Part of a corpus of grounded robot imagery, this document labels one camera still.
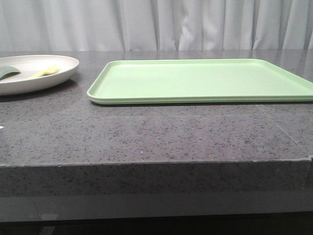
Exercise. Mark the beige round plate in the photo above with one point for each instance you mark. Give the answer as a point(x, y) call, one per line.
point(28, 65)

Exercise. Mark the white pleated curtain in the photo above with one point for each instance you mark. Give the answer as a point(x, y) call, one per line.
point(153, 25)

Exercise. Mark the light green rectangular tray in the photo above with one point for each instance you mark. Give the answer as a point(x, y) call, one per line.
point(197, 81)

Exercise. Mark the yellow plastic fork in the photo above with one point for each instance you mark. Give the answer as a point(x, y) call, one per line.
point(48, 71)

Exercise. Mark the sage green spoon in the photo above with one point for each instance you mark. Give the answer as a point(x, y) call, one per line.
point(7, 71)

